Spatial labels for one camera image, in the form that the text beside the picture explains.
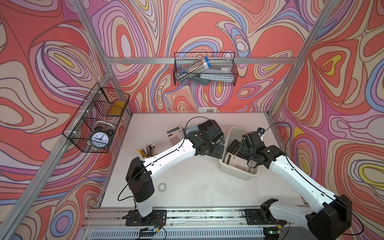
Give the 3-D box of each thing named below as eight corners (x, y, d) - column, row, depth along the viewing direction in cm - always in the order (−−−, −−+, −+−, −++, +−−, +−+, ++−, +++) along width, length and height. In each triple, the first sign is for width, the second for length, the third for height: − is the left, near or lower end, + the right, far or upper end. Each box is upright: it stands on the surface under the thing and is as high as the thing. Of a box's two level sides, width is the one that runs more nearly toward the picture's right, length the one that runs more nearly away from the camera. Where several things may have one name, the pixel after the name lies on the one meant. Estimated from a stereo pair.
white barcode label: (198, 113, 126) (198, 108, 121) (198, 112, 127) (198, 106, 123) (215, 113, 126) (216, 108, 121) (215, 112, 127) (216, 106, 123)
